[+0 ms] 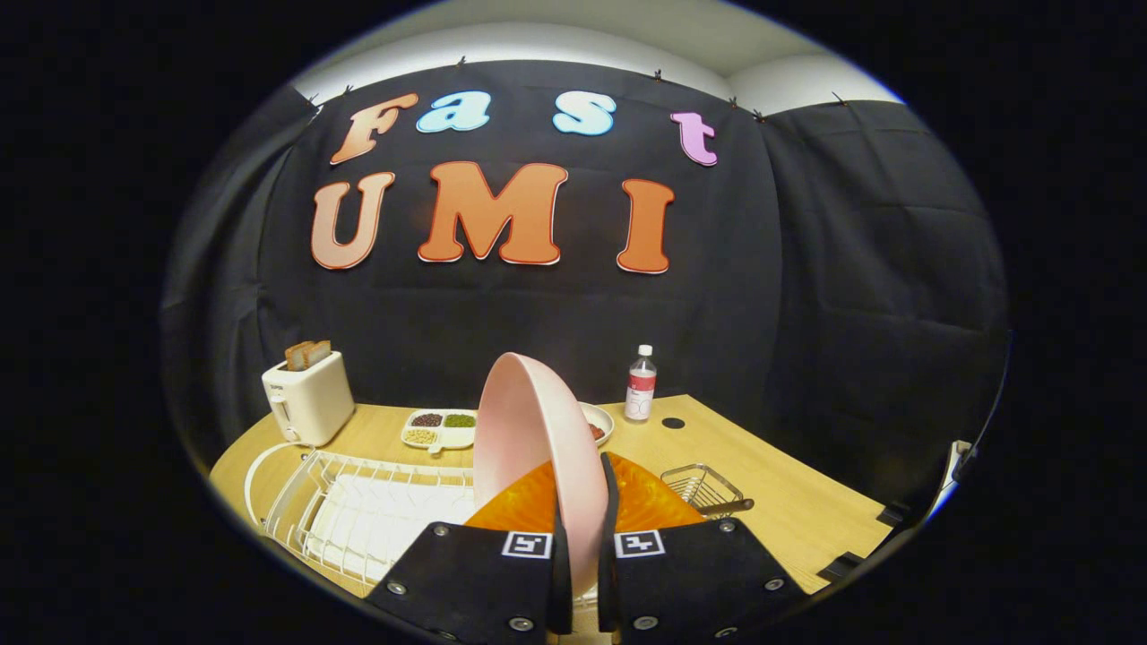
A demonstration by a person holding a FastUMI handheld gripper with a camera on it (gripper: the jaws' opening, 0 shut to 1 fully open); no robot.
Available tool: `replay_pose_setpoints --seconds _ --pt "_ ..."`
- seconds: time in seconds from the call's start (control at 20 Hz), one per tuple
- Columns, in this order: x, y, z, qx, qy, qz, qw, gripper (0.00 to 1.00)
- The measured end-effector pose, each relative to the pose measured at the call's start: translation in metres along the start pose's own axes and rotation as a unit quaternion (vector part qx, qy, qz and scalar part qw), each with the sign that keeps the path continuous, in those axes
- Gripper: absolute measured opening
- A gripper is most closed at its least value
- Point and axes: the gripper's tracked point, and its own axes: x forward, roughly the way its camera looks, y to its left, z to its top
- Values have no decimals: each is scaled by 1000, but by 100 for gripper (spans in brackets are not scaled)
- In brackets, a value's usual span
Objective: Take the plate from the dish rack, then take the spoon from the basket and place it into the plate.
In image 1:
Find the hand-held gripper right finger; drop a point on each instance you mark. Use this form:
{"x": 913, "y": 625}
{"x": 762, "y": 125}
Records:
{"x": 690, "y": 582}

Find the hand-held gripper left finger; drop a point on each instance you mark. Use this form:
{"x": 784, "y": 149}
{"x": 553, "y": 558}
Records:
{"x": 475, "y": 582}

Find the pink plate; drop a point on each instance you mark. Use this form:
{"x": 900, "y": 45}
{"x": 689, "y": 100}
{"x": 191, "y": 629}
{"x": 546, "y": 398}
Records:
{"x": 529, "y": 421}

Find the white divided dish with beans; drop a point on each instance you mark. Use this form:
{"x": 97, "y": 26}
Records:
{"x": 439, "y": 430}

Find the white plate with red food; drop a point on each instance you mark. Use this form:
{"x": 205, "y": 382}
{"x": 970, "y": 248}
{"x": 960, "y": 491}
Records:
{"x": 602, "y": 417}

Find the black table clamp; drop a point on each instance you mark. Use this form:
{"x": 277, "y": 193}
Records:
{"x": 895, "y": 515}
{"x": 840, "y": 567}

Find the clear bottle with red label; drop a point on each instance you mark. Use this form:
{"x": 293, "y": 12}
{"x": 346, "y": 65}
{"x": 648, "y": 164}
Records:
{"x": 640, "y": 403}

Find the white toaster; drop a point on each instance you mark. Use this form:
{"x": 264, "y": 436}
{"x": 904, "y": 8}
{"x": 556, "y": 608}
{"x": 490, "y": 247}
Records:
{"x": 314, "y": 403}

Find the toast bread slice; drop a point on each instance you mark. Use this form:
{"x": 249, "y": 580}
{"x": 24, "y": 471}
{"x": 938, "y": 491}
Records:
{"x": 321, "y": 351}
{"x": 296, "y": 356}

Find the black backdrop cloth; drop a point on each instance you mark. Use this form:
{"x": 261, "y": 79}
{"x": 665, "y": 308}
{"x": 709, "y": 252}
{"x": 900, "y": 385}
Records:
{"x": 762, "y": 313}

